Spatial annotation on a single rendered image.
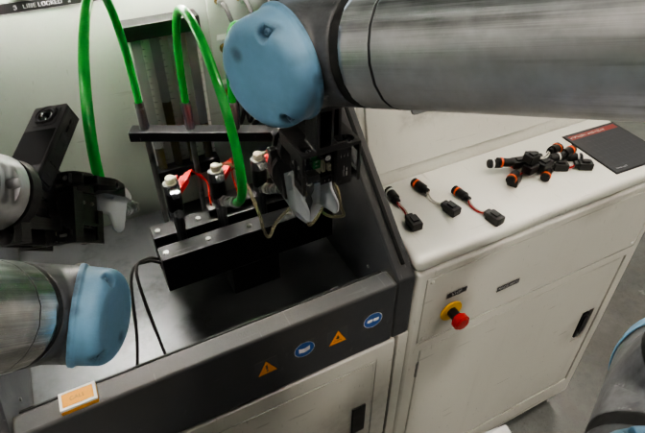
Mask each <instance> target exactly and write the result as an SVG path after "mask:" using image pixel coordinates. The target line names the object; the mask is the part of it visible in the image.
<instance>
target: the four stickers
mask: <svg viewBox="0 0 645 433"><path fill-rule="evenodd" d="M383 310H384V309H383ZM383 310H380V311H378V312H375V313H372V314H370V315H368V316H366V317H365V319H364V325H363V331H364V330H366V329H369V328H371V327H374V326H376V325H380V324H381V323H382V317H383ZM347 331H348V326H346V327H343V328H341V329H338V330H336V331H333V332H331V333H329V334H328V342H327V347H328V348H330V347H332V346H335V345H337V344H339V343H342V342H343V341H345V340H347ZM313 352H315V338H313V339H311V340H309V341H306V342H304V343H302V344H299V345H297V346H295V347H294V357H295V361H296V360H298V359H300V358H301V357H304V356H306V355H308V354H310V353H313ZM254 367H255V372H256V377H257V378H259V377H262V376H264V375H266V374H268V373H271V372H274V371H276V370H278V363H277V357H276V356H274V357H272V358H270V359H268V360H265V361H263V362H261V363H259V364H257V365H254Z"/></svg>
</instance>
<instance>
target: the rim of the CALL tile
mask: <svg viewBox="0 0 645 433"><path fill-rule="evenodd" d="M89 384H92V387H93V393H94V397H90V398H88V399H85V400H83V401H80V402H78V403H75V404H73V405H70V406H68V407H65V408H63V409H62V403H61V396H62V395H64V394H67V393H69V392H72V391H75V390H77V389H80V388H82V387H84V386H86V385H89ZM58 398H59V405H60V413H64V412H66V411H69V410H71V409H74V408H76V407H79V406H81V405H84V404H86V403H88V402H90V401H93V400H95V399H98V395H97V390H96V385H95V381H91V382H88V383H86V384H84V385H82V386H79V387H77V388H74V389H71V390H69V391H66V392H64V393H61V394H59V395H58Z"/></svg>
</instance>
